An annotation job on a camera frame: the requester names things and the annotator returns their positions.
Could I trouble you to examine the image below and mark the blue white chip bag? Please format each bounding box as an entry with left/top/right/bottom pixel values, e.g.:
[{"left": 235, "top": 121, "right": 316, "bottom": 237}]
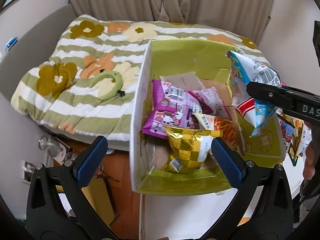
[{"left": 226, "top": 50, "right": 281, "bottom": 137}]

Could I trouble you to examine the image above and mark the gold checkered snack bag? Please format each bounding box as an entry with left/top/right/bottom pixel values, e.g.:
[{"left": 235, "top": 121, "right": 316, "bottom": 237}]
[{"left": 162, "top": 126, "right": 223, "bottom": 173}]

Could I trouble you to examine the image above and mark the green white cardboard box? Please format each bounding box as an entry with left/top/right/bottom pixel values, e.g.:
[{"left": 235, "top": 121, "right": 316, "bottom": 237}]
[{"left": 130, "top": 39, "right": 285, "bottom": 196}]

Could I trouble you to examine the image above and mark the person's right hand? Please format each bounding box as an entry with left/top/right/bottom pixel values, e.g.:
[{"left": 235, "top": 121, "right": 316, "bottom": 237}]
[{"left": 303, "top": 141, "right": 315, "bottom": 180}]

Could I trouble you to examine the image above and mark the colourful snack bags pile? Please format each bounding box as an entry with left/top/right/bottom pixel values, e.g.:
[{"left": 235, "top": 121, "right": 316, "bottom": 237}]
[{"left": 277, "top": 110, "right": 311, "bottom": 167}]

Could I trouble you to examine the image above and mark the cream orange snack bag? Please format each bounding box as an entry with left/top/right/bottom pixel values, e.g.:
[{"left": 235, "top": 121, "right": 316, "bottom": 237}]
[{"left": 194, "top": 113, "right": 238, "bottom": 151}]

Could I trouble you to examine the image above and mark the pink white snack bag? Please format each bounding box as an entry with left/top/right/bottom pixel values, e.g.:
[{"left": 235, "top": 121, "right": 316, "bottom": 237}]
[{"left": 188, "top": 87, "right": 231, "bottom": 120}]

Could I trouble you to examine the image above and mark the pale pink flat packet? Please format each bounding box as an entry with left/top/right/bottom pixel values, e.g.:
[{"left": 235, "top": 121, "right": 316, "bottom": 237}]
[{"left": 160, "top": 72, "right": 205, "bottom": 91}]

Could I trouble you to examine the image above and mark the beige curtain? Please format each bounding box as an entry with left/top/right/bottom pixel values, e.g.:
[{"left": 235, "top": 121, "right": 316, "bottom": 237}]
[{"left": 69, "top": 0, "right": 273, "bottom": 43}]

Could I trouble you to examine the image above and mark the large purple snack bag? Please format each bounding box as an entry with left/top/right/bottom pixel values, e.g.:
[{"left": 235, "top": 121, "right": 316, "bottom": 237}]
[{"left": 142, "top": 79, "right": 202, "bottom": 139}]

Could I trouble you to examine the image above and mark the green striped floral quilt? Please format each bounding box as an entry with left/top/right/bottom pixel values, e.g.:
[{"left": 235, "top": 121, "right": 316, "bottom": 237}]
[{"left": 10, "top": 15, "right": 267, "bottom": 150}]

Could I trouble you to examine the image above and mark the blue white small device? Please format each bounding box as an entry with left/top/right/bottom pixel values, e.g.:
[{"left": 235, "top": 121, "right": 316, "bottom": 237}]
[{"left": 5, "top": 37, "right": 18, "bottom": 53}]

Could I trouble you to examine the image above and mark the wall power socket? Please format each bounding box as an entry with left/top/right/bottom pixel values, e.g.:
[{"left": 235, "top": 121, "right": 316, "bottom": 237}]
[{"left": 22, "top": 161, "right": 35, "bottom": 184}]

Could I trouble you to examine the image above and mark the green plush ring toy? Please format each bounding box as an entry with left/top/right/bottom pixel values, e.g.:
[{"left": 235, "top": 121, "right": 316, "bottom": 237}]
[{"left": 89, "top": 70, "right": 125, "bottom": 101}]

